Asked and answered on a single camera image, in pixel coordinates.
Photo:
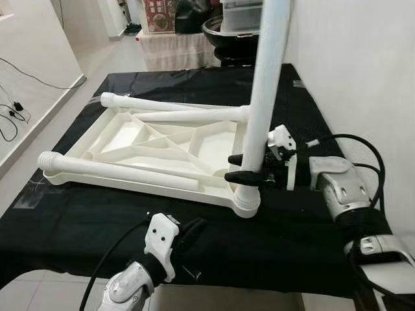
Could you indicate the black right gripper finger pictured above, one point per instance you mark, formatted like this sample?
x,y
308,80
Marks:
x,y
243,177
235,159

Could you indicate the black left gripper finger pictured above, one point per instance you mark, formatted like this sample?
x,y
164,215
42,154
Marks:
x,y
193,230
200,246

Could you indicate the white plastic table leg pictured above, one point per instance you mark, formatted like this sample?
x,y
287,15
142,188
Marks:
x,y
194,115
117,172
269,78
130,102

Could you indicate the grey tape strip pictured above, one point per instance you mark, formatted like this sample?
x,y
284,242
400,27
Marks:
x,y
298,83

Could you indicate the black tablecloth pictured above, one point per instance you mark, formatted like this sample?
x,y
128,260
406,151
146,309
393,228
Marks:
x,y
84,227

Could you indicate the white plastic table top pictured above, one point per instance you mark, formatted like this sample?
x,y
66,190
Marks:
x,y
130,139

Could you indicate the dark metal bowl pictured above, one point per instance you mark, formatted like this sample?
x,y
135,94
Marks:
x,y
224,39

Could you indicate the beige fringed cloth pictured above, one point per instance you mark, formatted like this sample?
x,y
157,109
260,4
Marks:
x,y
175,50

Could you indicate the clear plastic drawer box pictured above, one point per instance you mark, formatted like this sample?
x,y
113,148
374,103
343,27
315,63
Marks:
x,y
240,14

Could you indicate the clear tape patch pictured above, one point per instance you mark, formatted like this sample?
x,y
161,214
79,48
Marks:
x,y
32,197

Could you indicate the red printed box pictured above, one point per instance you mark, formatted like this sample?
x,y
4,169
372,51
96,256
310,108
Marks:
x,y
159,14

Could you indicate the white cabinet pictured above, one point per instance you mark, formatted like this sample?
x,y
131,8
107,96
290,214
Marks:
x,y
123,16

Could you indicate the black power adapter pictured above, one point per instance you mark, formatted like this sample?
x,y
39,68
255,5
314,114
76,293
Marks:
x,y
18,105

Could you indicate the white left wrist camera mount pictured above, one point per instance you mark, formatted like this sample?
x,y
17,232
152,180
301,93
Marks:
x,y
161,238

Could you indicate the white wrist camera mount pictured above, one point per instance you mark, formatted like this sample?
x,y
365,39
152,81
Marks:
x,y
161,238
282,137

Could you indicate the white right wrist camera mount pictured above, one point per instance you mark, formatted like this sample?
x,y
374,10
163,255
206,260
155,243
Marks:
x,y
282,137

